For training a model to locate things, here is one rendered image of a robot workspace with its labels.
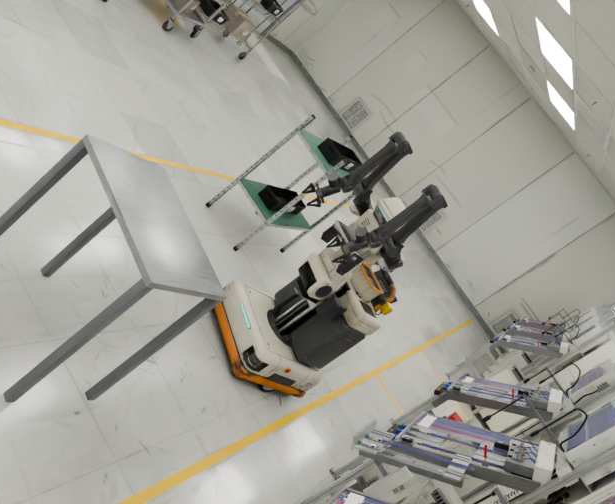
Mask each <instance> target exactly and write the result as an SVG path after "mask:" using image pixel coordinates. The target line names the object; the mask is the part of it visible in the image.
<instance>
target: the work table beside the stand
mask: <svg viewBox="0 0 615 504"><path fill-rule="evenodd" d="M87 154H89V156H90V158H91V161H92V163H93V165H94V168H95V170H96V172H97V175H98V177H99V179H100V181H101V184H102V186H103V188H104V191H105V193H106V195H107V198H108V200H109V202H110V205H111V207H110V208H109V209H107V210H106V211H105V212H104V213H103V214H102V215H101V216H100V217H98V218H97V219H96V220H95V221H94V222H93V223H92V224H91V225H89V226H88V227H87V228H86V229H85V230H84V231H83V232H82V233H81V234H79V235H78V236H77V237H76V238H75V239H74V240H73V241H72V242H70V243H69V244H68V245H67V246H66V247H65V248H64V249H63V250H61V251H60V252H59V253H58V254H57V255H56V256H55V257H54V258H53V259H51V260H50V261H49V262H48V263H47V264H46V265H45V266H44V267H42V268H41V269H40V270H41V272H42V275H43V276H45V277H50V276H51V275H52V274H54V273H55V272H56V271H57V270H58V269H59V268H60V267H62V266H63V265H64V264H65V263H66V262H67V261H68V260H69V259H71V258H72V257H73V256H74V255H75V254H76V253H77V252H79V251H80V250H81V249H82V248H83V247H84V246H85V245H86V244H88V243H89V242H90V241H91V240H92V239H93V238H94V237H96V236H97V235H98V234H99V233H100V232H101V231H102V230H103V229H105V228H106V227H107V226H108V225H109V224H110V223H111V222H113V221H114V220H115V219H116V218H117V221H118V223H119V225H120V228H121V230H122V232H123V235H124V237H125V239H126V241H127V244H128V246H129V248H130V251H131V253H132V255H133V258H134V260H135V262H136V265H137V267H138V269H139V271H140V274H141V276H142V278H141V279H140V280H139V281H138V282H137V283H135V284H134V285H133V286H132V287H131V288H129V289H128V290H127V291H126V292H125V293H123V294H122V295H121V296H120V297H119V298H117V299H116V300H115V301H114V302H113V303H111V304H110V305H109V306H108V307H106V308H105V309H104V310H103V311H102V312H100V313H99V314H98V315H97V316H96V317H94V318H93V319H92V320H91V321H90V322H88V323H87V324H86V325H85V326H84V327H82V328H81V329H80V330H79V331H78V332H76V333H75V334H74V335H73V336H72V337H70V338H69V339H68V340H67V341H65V342H64V343H63V344H62V345H61V346H59V347H58V348H57V349H56V350H55V351H53V352H52V353H51V354H50V355H49V356H47V357H46V358H45V359H44V360H43V361H41V362H40V363H39V364H38V365H37V366H35V367H34V368H33V369H32V370H31V371H29V372H28V373H27V374H26V375H24V376H23V377H22V378H21V379H20V380H18V381H17V382H16V383H15V384H14V385H12V386H11V387H10V388H9V389H8V390H6V391H5V392H4V393H3V395H4V398H5V401H6V402H15V401H17V400H18V399H19V398H20V397H21V396H23V395H24V394H25V393H26V392H28V391H29V390H30V389H31V388H32V387H34V386H35V385H36V384H37V383H39V382H40V381H41V380H42V379H43V378H45V377H46V376H47V375H48V374H50V373H51V372H52V371H53V370H55V369H56V368H57V367H58V366H59V365H61V364H62V363H63V362H64V361H66V360H67V359H68V358H69V357H70V356H72V355H73V354H74V353H75V352H77V351H78V350H79V349H80V348H81V347H83V346H84V345H85V344H86V343H88V342H89V341H90V340H91V339H92V338H94V337H95V336H96V335H97V334H99V333H100V332H101V331H102V330H104V329H105V328H106V327H107V326H108V325H110V324H111V323H112V322H113V321H115V320H116V319H117V318H118V317H119V316H121V315H122V314H123V313H124V312H126V311H127V310H128V309H129V308H130V307H132V306H133V305H134V304H135V303H137V302H138V301H139V300H140V299H141V298H143V297H144V296H145V295H146V294H148V293H149V292H150V291H151V290H153V288H154V289H159V290H165V291H170V292H175V293H180V294H186V295H191V296H196V297H201V298H205V299H203V300H202V301H201V302H200V303H198V304H197V305H196V306H194V307H193V308H192V309H191V310H189V311H188V312H187V313H186V314H184V315H183V316H182V317H180V318H179V319H178V320H177V321H175V322H174V323H173V324H171V325H170V326H169V327H168V328H166V329H165V330H164V331H163V332H161V333H160V334H159V335H157V336H156V337H155V338H154V339H152V340H151V341H150V342H149V343H147V344H146V345H145V346H143V347H142V348H141V349H140V350H138V351H137V352H136V353H135V354H133V355H132V356H131V357H129V358H128V359H127V360H126V361H124V362H123V363H122V364H121V365H119V366H118V367H117V368H115V369H114V370H113V371H112V372H110V373H109V374H108V375H106V376H105V377H104V378H103V379H101V380H100V381H99V382H98V383H96V384H95V385H94V386H92V387H91V388H90V389H89V390H87V391H86V392H85V395H86V397H87V400H95V399H97V398H98V397H99V396H101V395H102V394H103V393H104V392H106V391H107V390H108V389H110V388H111V387H112V386H114V385H115V384H116V383H117V382H119V381H120V380H121V379H123V378H124V377H125V376H126V375H128V374H129V373H130V372H132V371H133V370H134V369H135V368H137V367H138V366H139V365H141V364H142V363H143V362H145V361H146V360H147V359H148V358H150V357H151V356H152V355H154V354H155V353H156V352H157V351H159V350H160V349H161V348H163V347H164V346H165V345H166V344H168V343H169V342H170V341H172V340H173V339H174V338H175V337H177V336H178V335H179V334H181V333H182V332H183V331H185V330H186V329H187V328H188V327H190V326H191V325H192V324H194V323H195V322H196V321H197V320H199V319H200V318H201V317H203V316H204V315H205V314H206V313H208V312H209V311H210V310H212V309H213V308H214V307H216V306H217V305H218V304H219V303H221V302H222V301H223V300H225V299H226V298H227V296H226V294H225V292H224V290H223V288H222V286H221V283H220V281H219V279H218V277H217V275H216V273H215V271H214V269H213V267H212V265H211V263H210V261H209V259H208V257H207V255H206V253H205V251H204V249H203V247H202V245H201V243H200V241H199V238H198V236H197V234H196V232H195V230H194V228H193V226H192V224H191V222H190V220H189V218H188V216H187V214H186V212H185V210H184V208H183V206H182V204H181V202H180V200H179V198H178V196H177V193H176V191H175V189H174V187H173V185H172V183H171V181H170V179H169V177H168V175H167V173H166V171H165V169H164V167H162V166H160V165H158V164H155V163H153V162H151V161H148V160H146V159H144V158H141V157H139V156H137V155H134V154H132V153H130V152H127V151H125V150H123V149H121V148H118V147H116V146H114V145H111V144H109V143H107V142H104V141H102V140H100V139H97V138H95V137H93V136H90V135H88V134H86V135H85V136H84V137H83V138H82V139H81V140H80V141H79V142H78V143H77V144H76V145H75V146H74V147H73V148H72V149H71V150H70V151H69V152H68V153H67V154H66V155H65V156H63V157H62V158H61V159H60V160H59V161H58V162H57V163H56V164H55V165H54V166H53V167H52V168H51V169H50V170H49V171H48V172H47V173H46V174H45V175H44V176H43V177H41V178H40V179H39V180H38V181H37V182H36V183H35V184H34V185H33V186H32V187H31V188H30V189H29V190H28V191H27V192H26V193H25V194H24V195H23V196H22V197H21V198H20V199H18V200H17V201H16V202H15V203H14V204H13V205H12V206H11V207H10V208H9V209H8V210H7V211H6V212H5V213H4V214H3V215H2V216H1V217H0V236H1V235H2V234H3V233H4V232H5V231H7V230H8V229H9V228H10V227H11V226H12V225H13V224H14V223H15V222H16V221H17V220H18V219H19V218H20V217H21V216H22V215H23V214H25V213H26V212H27V211H28V210H29V209H30V208H31V207H32V206H33V205H34V204H35V203H36V202H37V201H38V200H39V199H40V198H42V197H43V196H44V195H45V194H46V193H47V192H48V191H49V190H50V189H51V188H52V187H53V186H54V185H55V184H56V183H57V182H59V181H60V180H61V179H62V178H63V177H64V176H65V175H66V174H67V173H68V172H69V171H70V170H71V169H72V168H73V167H74V166H76V165H77V164H78V163H79V162H80V161H81V160H82V159H83V158H84V157H85V156H86V155H87Z"/></svg>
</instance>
